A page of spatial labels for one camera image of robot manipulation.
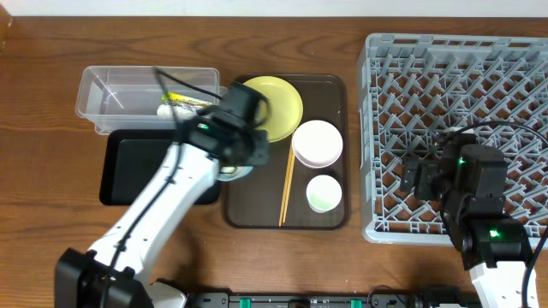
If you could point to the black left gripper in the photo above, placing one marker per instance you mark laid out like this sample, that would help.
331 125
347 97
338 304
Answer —
250 151

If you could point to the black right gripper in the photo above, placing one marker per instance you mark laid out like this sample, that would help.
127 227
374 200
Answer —
419 179

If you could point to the light blue bowl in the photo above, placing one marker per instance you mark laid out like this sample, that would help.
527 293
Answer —
228 173

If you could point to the green yellow snack wrapper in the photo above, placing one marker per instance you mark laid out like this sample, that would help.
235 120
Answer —
177 98

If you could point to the white tissue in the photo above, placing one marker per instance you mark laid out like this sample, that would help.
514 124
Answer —
166 110

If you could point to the wooden chopstick with pattern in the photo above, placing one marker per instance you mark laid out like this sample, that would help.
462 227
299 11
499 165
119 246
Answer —
283 192

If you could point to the pink bowl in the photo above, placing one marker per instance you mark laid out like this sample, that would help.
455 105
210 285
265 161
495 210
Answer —
317 144

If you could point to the white green cup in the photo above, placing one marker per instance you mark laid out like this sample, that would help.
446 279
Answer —
323 193

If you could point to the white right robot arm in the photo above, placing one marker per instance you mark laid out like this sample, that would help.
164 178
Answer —
468 182

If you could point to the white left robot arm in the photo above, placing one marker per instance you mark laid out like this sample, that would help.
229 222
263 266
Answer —
116 269

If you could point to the grey plastic dishwasher rack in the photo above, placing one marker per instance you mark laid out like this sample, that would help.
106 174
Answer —
411 87

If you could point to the black waste tray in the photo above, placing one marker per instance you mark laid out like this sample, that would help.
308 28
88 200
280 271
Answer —
132 158

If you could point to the yellow plate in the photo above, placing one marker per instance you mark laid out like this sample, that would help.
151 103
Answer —
284 109

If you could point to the dark brown serving tray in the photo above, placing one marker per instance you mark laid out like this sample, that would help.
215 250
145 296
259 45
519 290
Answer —
255 201

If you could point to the clear plastic bin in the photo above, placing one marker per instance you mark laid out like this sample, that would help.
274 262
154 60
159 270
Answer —
128 97

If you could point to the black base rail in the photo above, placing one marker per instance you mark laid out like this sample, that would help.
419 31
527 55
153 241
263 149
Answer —
381 296

